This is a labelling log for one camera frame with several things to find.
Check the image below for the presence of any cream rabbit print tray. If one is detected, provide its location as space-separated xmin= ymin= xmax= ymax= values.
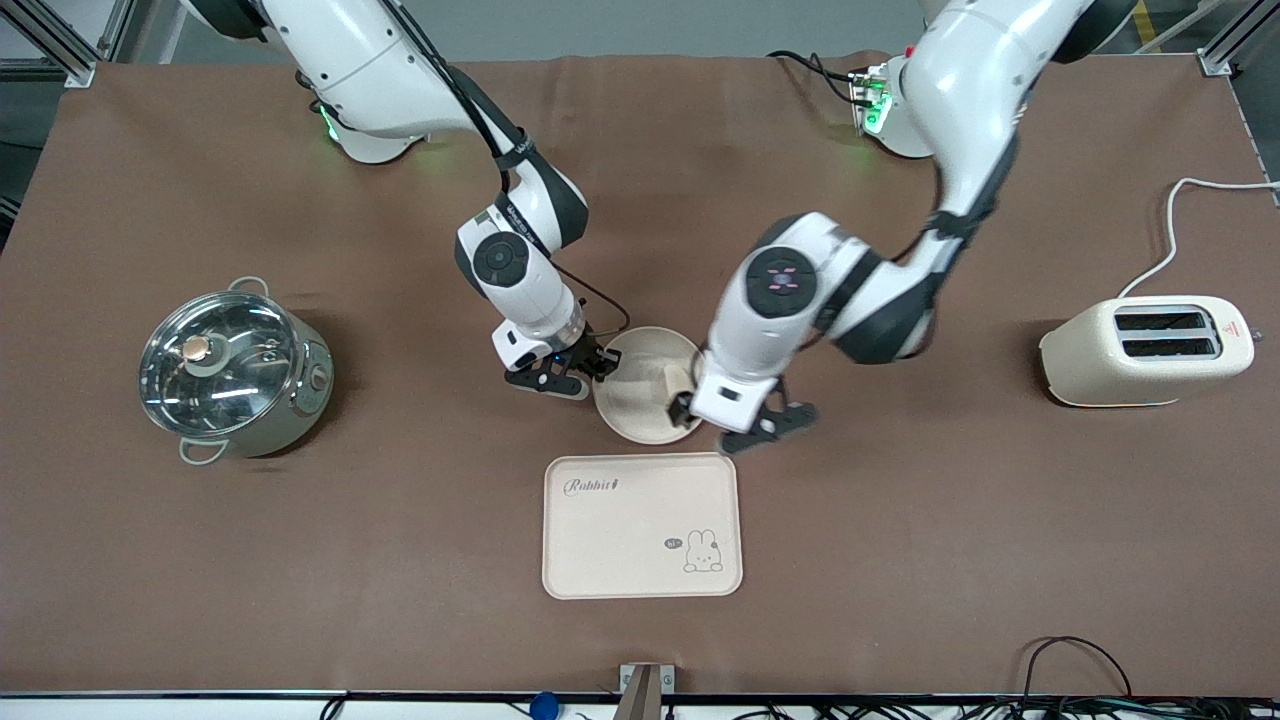
xmin=541 ymin=452 xmax=744 ymax=600

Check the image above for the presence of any grey metal camera bracket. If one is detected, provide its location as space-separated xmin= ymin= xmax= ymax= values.
xmin=617 ymin=662 xmax=677 ymax=720

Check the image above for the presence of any steel electric cooking pot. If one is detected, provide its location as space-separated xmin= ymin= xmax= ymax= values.
xmin=138 ymin=276 xmax=336 ymax=466

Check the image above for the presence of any glass pot lid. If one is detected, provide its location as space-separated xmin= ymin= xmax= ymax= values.
xmin=139 ymin=291 xmax=302 ymax=437

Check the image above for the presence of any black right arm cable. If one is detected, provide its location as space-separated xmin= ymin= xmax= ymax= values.
xmin=380 ymin=0 xmax=633 ymax=343

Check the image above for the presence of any white toaster power cable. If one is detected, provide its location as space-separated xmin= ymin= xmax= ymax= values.
xmin=1117 ymin=177 xmax=1280 ymax=300

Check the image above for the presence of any round cream plate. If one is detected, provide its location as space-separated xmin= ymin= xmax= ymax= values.
xmin=592 ymin=326 xmax=704 ymax=446

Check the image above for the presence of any black arm base cable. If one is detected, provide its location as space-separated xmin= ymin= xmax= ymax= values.
xmin=767 ymin=50 xmax=867 ymax=107

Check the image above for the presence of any brown table cover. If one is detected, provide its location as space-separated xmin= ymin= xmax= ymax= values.
xmin=0 ymin=50 xmax=1280 ymax=698

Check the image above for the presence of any cream two-slot toaster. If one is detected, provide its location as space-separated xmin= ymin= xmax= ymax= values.
xmin=1038 ymin=295 xmax=1257 ymax=409

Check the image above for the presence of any aluminium frame profile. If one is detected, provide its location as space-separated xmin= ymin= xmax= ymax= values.
xmin=0 ymin=0 xmax=133 ymax=89
xmin=1195 ymin=0 xmax=1280 ymax=79

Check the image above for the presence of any black looped cable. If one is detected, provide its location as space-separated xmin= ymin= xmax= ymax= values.
xmin=1018 ymin=636 xmax=1135 ymax=703

